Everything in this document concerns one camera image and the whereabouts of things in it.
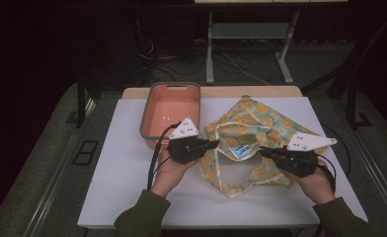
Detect white floor cable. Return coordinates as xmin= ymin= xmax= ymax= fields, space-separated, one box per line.
xmin=220 ymin=52 xmax=272 ymax=87

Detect wooden board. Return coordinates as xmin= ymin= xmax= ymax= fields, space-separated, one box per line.
xmin=120 ymin=85 xmax=304 ymax=100

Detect black floor cable bundle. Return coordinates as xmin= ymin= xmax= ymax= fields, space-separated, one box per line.
xmin=137 ymin=18 xmax=209 ymax=85

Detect person's right hand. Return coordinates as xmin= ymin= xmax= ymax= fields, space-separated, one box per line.
xmin=280 ymin=158 xmax=337 ymax=206

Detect person's left hand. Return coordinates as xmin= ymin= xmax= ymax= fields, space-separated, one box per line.
xmin=150 ymin=148 xmax=199 ymax=198

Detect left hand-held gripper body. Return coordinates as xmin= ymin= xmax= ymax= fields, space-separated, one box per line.
xmin=166 ymin=117 xmax=212 ymax=166

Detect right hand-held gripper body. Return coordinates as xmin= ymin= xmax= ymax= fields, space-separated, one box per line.
xmin=270 ymin=131 xmax=338 ymax=179

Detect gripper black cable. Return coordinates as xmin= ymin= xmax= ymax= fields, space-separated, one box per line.
xmin=146 ymin=121 xmax=182 ymax=192
xmin=315 ymin=153 xmax=338 ymax=195

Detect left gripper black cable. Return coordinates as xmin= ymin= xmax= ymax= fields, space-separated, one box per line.
xmin=146 ymin=121 xmax=182 ymax=192

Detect orange-slice print cloth bag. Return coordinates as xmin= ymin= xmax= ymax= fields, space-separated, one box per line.
xmin=198 ymin=96 xmax=328 ymax=198

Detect pink plastic basket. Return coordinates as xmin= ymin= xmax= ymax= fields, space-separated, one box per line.
xmin=139 ymin=81 xmax=201 ymax=150

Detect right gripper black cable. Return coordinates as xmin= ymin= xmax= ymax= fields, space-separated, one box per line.
xmin=315 ymin=153 xmax=338 ymax=195

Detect grey metal stand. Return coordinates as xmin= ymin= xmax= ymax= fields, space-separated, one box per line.
xmin=204 ymin=10 xmax=301 ymax=86

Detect black metal stand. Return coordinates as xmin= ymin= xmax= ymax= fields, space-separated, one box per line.
xmin=64 ymin=58 xmax=99 ymax=130

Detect metal floor rail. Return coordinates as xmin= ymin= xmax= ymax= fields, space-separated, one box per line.
xmin=344 ymin=126 xmax=387 ymax=226
xmin=23 ymin=98 xmax=98 ymax=237

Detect black tripod stand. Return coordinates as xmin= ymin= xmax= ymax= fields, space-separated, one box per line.
xmin=300 ymin=13 xmax=387 ymax=131

